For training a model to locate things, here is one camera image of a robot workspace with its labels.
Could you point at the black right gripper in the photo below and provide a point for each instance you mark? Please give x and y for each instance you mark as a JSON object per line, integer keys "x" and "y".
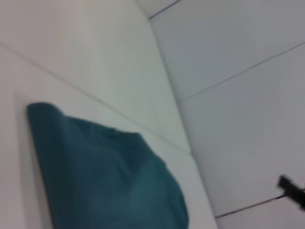
{"x": 297, "y": 195}

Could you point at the teal T-shirt with FREE print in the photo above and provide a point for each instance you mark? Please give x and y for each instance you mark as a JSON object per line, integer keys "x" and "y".
{"x": 107, "y": 179}

